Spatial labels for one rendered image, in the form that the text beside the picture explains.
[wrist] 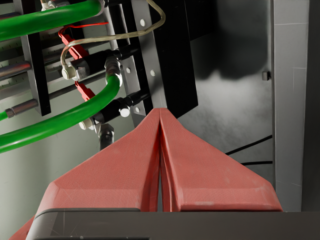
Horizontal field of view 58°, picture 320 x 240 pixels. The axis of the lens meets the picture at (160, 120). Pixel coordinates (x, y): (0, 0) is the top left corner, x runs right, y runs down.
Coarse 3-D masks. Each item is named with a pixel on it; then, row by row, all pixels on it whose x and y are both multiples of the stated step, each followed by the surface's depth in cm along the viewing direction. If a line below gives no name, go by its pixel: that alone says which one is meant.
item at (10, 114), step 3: (9, 108) 55; (3, 111) 54; (6, 111) 54; (9, 111) 54; (12, 111) 54; (0, 114) 53; (3, 114) 54; (6, 114) 54; (9, 114) 54; (12, 114) 54; (0, 117) 53; (3, 117) 54; (6, 117) 54; (9, 117) 54; (0, 120) 54
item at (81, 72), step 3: (78, 66) 40; (78, 69) 38; (81, 69) 38; (84, 69) 39; (78, 72) 38; (81, 72) 38; (84, 72) 39; (78, 75) 38; (81, 75) 39; (84, 75) 39; (81, 78) 39
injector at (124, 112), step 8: (144, 88) 51; (128, 96) 48; (136, 96) 49; (144, 96) 50; (112, 104) 46; (120, 104) 46; (128, 104) 47; (104, 112) 44; (112, 112) 45; (120, 112) 45; (128, 112) 45; (104, 120) 45
